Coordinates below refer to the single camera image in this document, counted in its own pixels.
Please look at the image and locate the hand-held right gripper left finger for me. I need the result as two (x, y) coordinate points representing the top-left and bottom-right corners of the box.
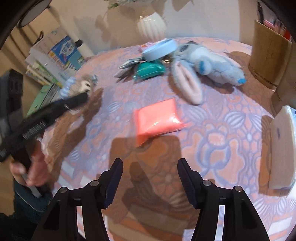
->
(35, 158), (124, 241)

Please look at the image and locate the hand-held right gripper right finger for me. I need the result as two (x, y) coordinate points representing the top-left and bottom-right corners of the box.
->
(177, 158), (271, 241)

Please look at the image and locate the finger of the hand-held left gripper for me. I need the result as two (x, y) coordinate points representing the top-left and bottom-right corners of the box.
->
(61, 93), (88, 110)

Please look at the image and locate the small grey owl plush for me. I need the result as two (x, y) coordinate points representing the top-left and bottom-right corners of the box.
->
(60, 74), (98, 98)

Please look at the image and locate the pink packet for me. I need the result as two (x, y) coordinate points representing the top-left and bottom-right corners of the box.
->
(134, 98), (187, 147)

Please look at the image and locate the person's left hand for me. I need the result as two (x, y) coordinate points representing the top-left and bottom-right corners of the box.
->
(10, 139), (56, 188)

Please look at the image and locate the row of books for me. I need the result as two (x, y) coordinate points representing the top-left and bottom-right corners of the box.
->
(24, 25), (93, 117)

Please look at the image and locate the silver foil packet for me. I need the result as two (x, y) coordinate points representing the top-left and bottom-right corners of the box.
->
(118, 58), (143, 70)

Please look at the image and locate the teal packet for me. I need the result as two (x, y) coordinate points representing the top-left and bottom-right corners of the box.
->
(133, 61), (165, 81)

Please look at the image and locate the light blue round tin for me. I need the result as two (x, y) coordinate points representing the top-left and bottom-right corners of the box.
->
(141, 39), (177, 62)

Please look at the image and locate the white tissue pack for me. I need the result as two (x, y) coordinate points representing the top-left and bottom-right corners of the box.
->
(268, 105), (296, 189)

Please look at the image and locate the white ribbed vase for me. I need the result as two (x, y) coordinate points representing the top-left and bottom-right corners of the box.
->
(137, 11), (167, 43)

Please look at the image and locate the grey blue bunny plush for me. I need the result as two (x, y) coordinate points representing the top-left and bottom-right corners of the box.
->
(171, 41), (246, 105)

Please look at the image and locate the beige cylindrical container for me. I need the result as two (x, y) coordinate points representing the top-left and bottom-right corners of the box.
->
(270, 42), (296, 114)

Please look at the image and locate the wooden pen holder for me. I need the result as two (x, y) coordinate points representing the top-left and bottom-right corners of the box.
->
(248, 19), (293, 90)

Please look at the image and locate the bunch of pens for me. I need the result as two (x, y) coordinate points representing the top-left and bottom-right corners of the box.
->
(256, 1), (292, 42)

